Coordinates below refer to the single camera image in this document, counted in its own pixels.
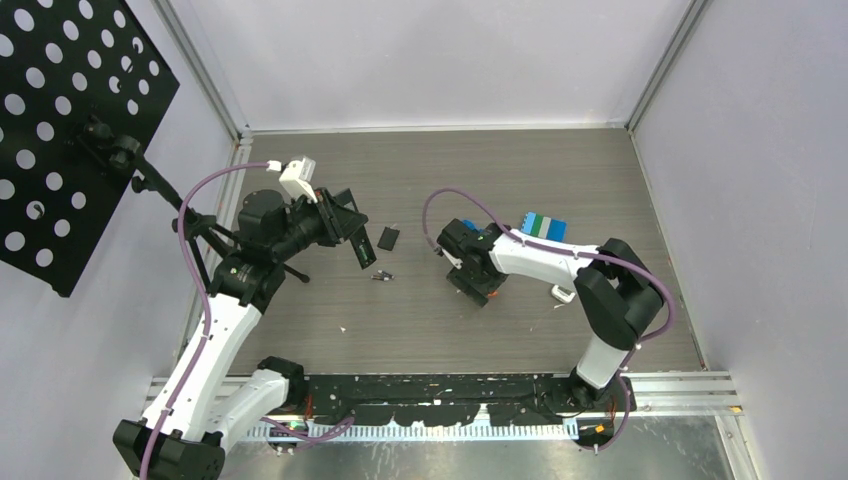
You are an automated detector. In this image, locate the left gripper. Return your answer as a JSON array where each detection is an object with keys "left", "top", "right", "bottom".
[{"left": 271, "top": 187, "right": 366, "bottom": 262}]

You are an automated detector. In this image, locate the black remote control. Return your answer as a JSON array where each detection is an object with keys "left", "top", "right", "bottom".
[{"left": 349, "top": 227, "right": 377, "bottom": 270}]

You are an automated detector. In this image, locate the black battery cover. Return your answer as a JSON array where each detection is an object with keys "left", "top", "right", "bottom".
[{"left": 377, "top": 227, "right": 400, "bottom": 251}]

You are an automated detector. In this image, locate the white air conditioner remote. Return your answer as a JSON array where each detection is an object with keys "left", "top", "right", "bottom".
[{"left": 550, "top": 285, "right": 576, "bottom": 304}]

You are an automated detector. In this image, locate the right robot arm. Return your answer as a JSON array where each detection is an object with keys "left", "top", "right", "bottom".
[{"left": 434, "top": 219, "right": 666, "bottom": 411}]

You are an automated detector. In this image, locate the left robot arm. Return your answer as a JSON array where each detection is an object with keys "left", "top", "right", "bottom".
[{"left": 113, "top": 188, "right": 376, "bottom": 479}]

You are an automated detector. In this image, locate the blue toy car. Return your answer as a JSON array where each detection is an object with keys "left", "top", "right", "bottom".
[{"left": 462, "top": 219, "right": 481, "bottom": 232}]

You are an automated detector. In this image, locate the blue green brick block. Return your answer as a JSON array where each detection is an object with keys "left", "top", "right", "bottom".
[{"left": 520, "top": 212, "right": 567, "bottom": 243}]

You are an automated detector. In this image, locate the black tripod stand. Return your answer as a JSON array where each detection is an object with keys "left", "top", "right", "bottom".
[{"left": 70, "top": 117, "right": 310, "bottom": 300}]

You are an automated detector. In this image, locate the black perforated board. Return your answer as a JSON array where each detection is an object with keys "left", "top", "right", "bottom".
[{"left": 1, "top": 1, "right": 179, "bottom": 297}]

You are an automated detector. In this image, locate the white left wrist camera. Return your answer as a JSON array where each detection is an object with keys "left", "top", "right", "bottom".
[{"left": 266, "top": 156, "right": 318, "bottom": 204}]

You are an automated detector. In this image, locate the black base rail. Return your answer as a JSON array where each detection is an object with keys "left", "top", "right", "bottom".
[{"left": 272, "top": 373, "right": 636, "bottom": 427}]

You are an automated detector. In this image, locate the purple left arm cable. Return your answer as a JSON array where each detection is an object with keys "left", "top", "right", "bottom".
[{"left": 137, "top": 161, "right": 283, "bottom": 480}]

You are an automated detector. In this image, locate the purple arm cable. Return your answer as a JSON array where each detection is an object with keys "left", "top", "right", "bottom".
[
  {"left": 421, "top": 188, "right": 678, "bottom": 452},
  {"left": 137, "top": 161, "right": 283, "bottom": 480}
]

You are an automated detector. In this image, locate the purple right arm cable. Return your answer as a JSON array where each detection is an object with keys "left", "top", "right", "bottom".
[{"left": 421, "top": 188, "right": 678, "bottom": 452}]

